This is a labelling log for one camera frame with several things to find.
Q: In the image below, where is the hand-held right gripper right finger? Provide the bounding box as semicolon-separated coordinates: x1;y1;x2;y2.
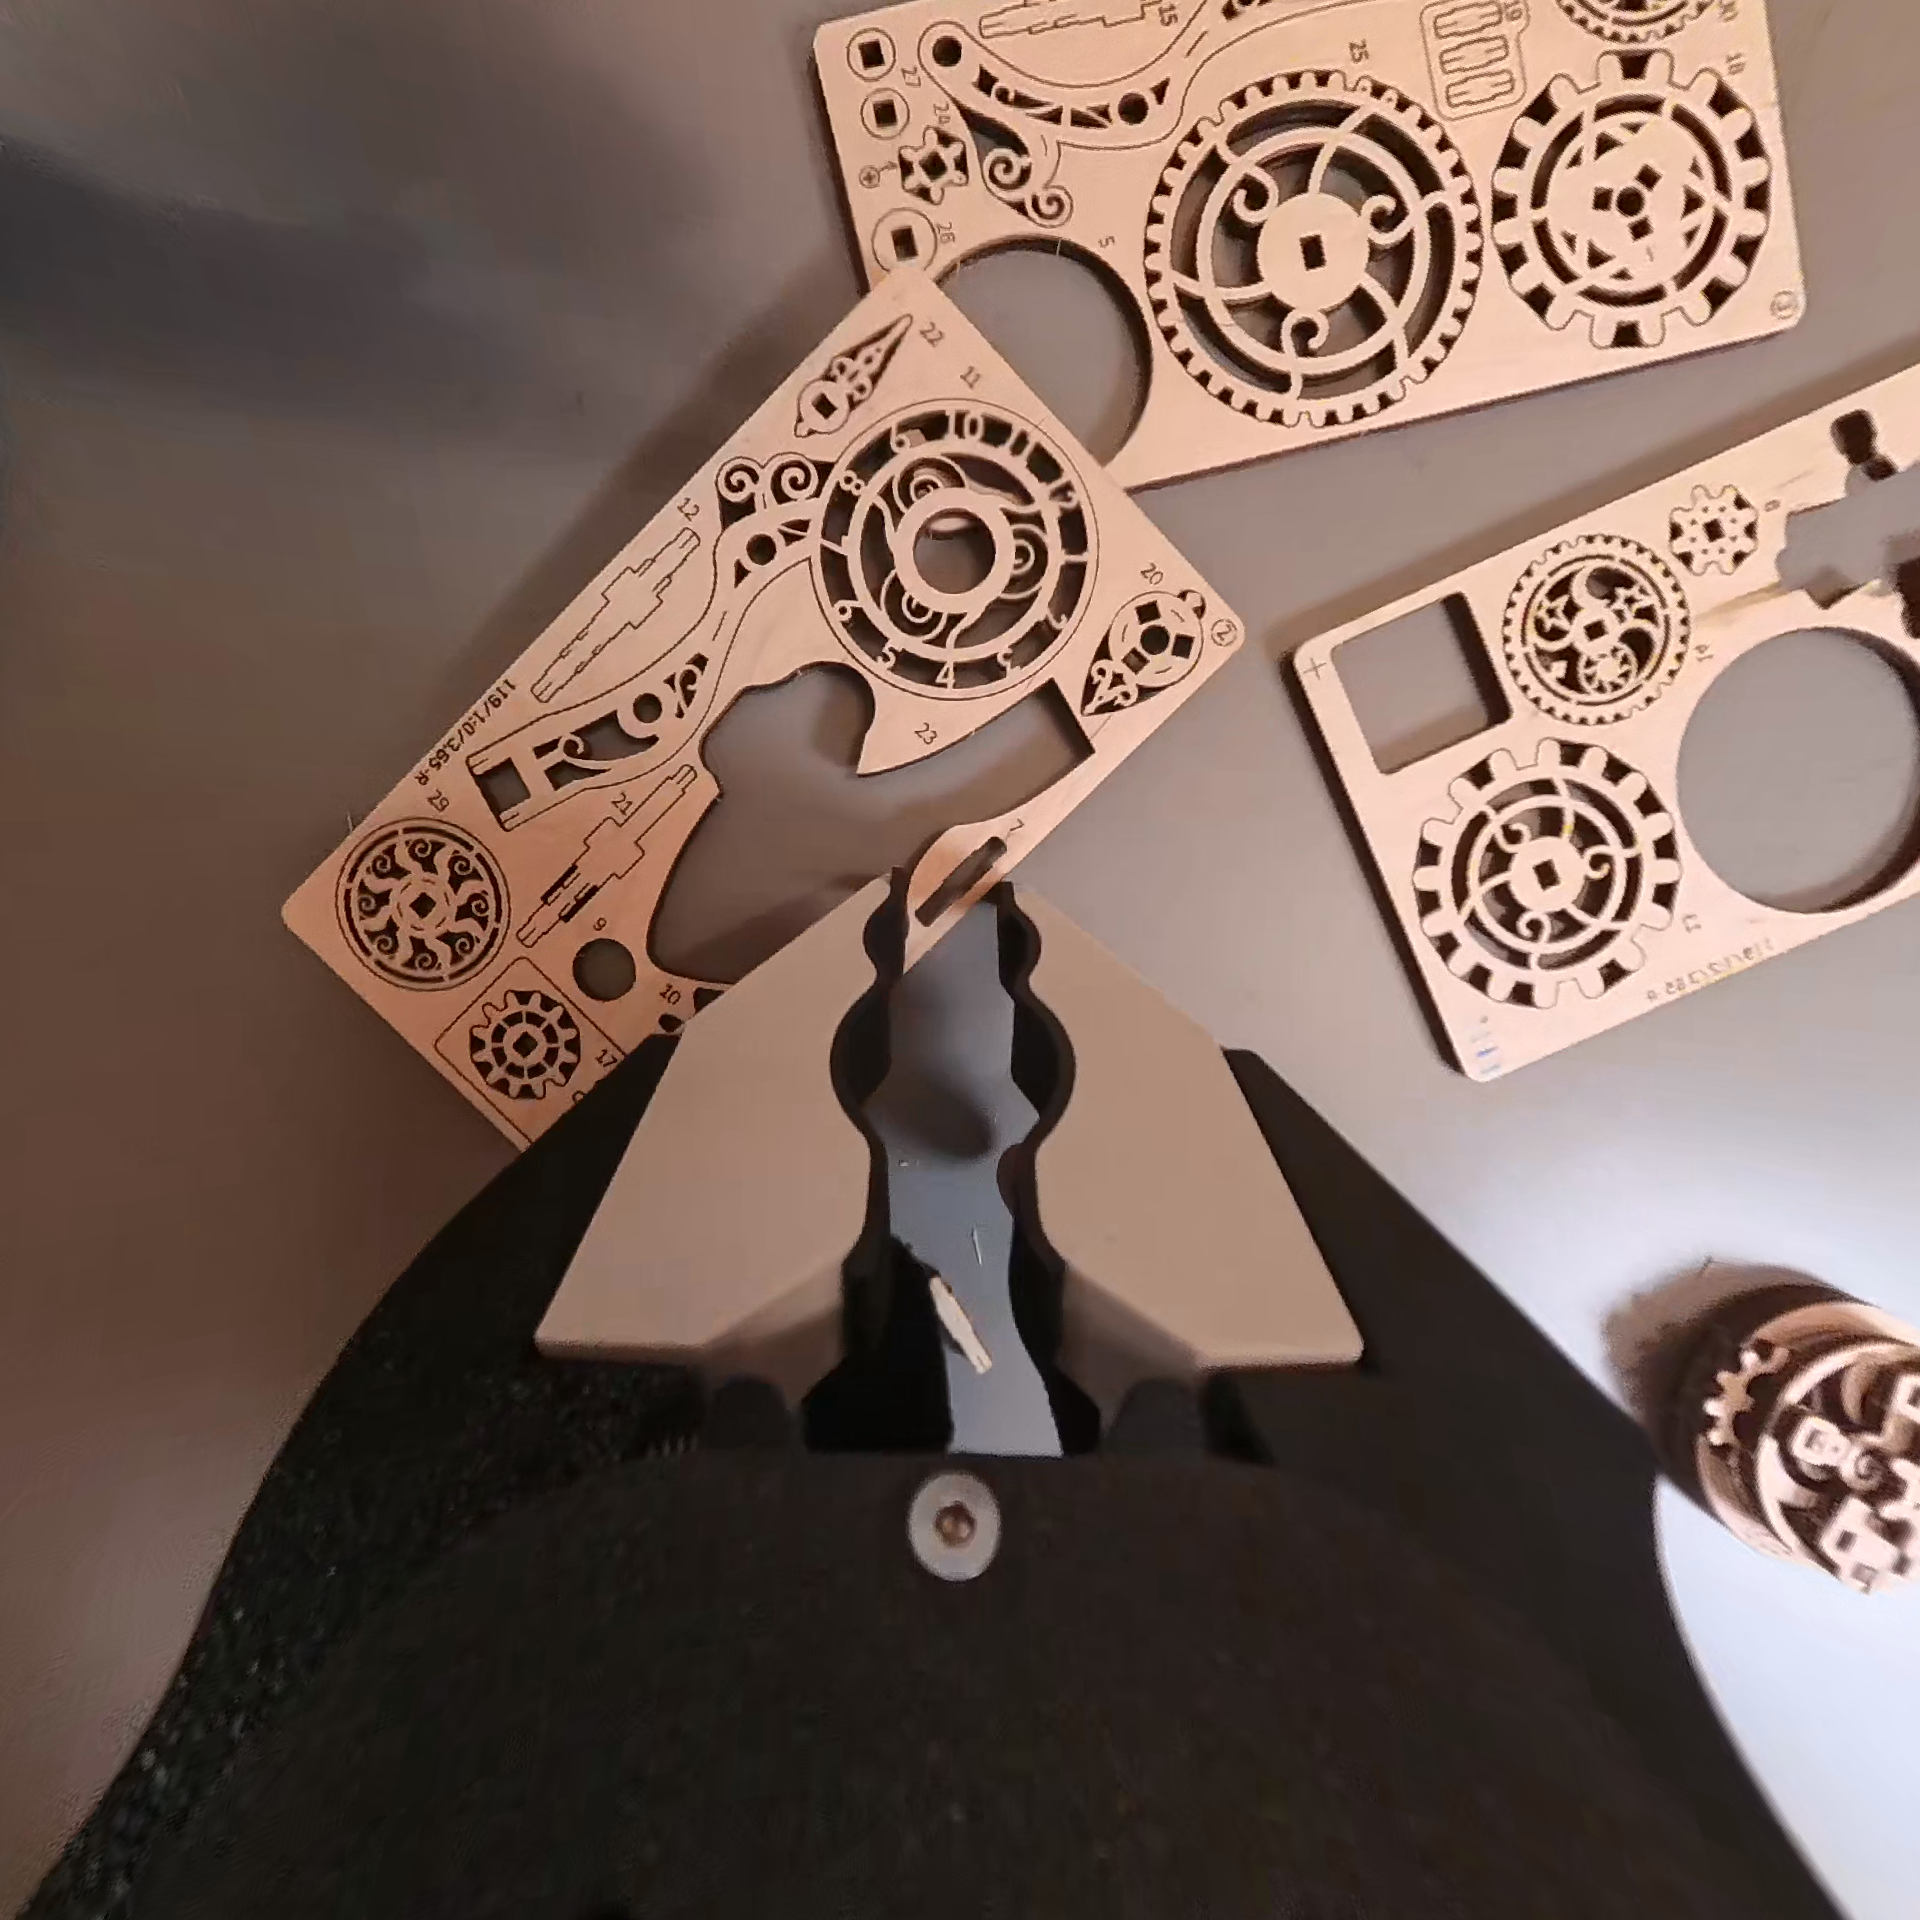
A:
996;881;1367;1423

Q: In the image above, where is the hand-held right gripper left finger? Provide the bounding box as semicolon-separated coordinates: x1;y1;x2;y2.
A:
535;872;916;1419

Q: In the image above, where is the two-hole wooden puzzle sheet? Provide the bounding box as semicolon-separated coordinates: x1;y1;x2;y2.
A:
1292;358;1920;1082

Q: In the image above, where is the ring-pattern wooden puzzle sheet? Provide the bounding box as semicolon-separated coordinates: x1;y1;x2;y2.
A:
282;273;1246;1153

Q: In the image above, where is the grey desk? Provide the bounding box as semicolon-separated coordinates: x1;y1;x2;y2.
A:
0;0;1920;1817

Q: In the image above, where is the small wooden chip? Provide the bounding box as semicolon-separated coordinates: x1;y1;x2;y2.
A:
922;1274;995;1378

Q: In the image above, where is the round wooden gear model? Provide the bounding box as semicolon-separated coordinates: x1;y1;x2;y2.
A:
1601;1263;1920;1598

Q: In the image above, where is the gear-pattern wooden puzzle sheet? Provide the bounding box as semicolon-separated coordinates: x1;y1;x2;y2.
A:
812;0;1806;494

